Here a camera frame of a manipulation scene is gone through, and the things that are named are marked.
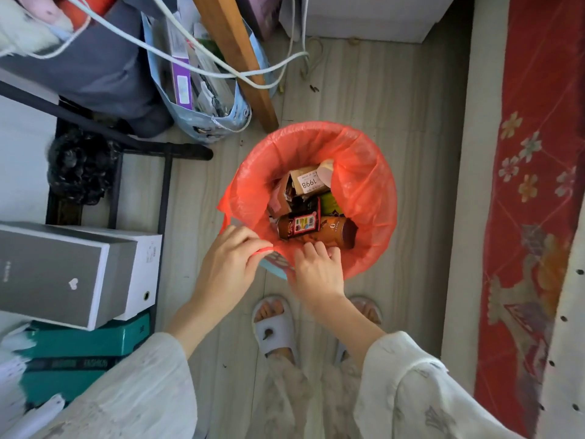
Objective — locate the grey box with heart mark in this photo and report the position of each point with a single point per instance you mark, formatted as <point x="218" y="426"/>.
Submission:
<point x="55" y="274"/>

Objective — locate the brown cylindrical snack can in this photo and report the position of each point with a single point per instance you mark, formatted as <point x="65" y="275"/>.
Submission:
<point x="327" y="230"/>

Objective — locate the dark blue cloth bundle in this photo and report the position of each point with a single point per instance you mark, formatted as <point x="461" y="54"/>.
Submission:
<point x="91" y="73"/>

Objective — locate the light blue paper shopping bag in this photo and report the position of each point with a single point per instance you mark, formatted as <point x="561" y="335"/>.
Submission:
<point x="205" y="105"/>

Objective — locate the black metal rack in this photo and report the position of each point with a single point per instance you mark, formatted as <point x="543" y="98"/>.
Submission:
<point x="137" y="146"/>

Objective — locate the beige cardboard box with label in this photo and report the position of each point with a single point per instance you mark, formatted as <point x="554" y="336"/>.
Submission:
<point x="308" y="180"/>

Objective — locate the person's right hand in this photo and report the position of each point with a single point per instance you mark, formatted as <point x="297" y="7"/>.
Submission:
<point x="316" y="274"/>

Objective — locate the person's left thumb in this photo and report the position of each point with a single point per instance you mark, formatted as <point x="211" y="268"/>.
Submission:
<point x="262" y="253"/>

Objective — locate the red floral bedsheet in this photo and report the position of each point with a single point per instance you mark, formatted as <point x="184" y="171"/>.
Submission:
<point x="525" y="214"/>

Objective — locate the person's left hand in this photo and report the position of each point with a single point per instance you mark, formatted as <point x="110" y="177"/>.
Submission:
<point x="228" y="262"/>

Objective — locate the light blue trash bin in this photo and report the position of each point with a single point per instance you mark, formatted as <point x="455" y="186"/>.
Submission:
<point x="276" y="265"/>

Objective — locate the person's left forearm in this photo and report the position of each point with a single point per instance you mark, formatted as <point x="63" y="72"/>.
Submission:
<point x="193" y="315"/>

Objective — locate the dark wrapper with barcode label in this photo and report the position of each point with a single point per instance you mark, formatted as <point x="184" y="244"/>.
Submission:
<point x="305" y="213"/>

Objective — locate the red plastic trash bag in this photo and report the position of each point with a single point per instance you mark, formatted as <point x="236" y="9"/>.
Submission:
<point x="361" y="187"/>

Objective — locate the wooden table leg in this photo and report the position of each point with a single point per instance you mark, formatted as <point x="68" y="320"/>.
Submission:
<point x="237" y="54"/>

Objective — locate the white cabinet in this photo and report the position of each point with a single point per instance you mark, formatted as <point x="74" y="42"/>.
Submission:
<point x="370" y="15"/>

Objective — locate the person's right forearm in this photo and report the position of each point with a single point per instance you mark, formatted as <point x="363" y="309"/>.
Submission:
<point x="349" y="326"/>

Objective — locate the white bed frame edge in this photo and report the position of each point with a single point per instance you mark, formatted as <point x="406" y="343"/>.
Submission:
<point x="475" y="178"/>

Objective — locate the teal box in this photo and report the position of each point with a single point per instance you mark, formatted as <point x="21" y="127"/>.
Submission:
<point x="77" y="356"/>

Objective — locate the light blue slipper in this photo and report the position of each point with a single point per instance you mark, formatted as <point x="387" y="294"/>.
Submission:
<point x="275" y="331"/>
<point x="361" y="320"/>

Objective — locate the black crumpled plastic bag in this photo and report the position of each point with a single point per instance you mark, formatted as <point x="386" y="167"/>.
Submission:
<point x="80" y="166"/>

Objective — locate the person's right fingers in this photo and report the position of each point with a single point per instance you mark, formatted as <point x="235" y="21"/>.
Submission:
<point x="317" y="252"/>

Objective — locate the white file box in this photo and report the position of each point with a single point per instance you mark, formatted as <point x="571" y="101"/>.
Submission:
<point x="144" y="274"/>

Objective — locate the purple box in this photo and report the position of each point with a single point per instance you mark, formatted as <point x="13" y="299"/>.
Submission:
<point x="180" y="68"/>

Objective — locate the white dotted fabric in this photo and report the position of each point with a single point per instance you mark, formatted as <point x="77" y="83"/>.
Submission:
<point x="564" y="352"/>

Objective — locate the green snack wrapper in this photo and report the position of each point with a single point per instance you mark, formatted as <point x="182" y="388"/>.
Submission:
<point x="331" y="205"/>

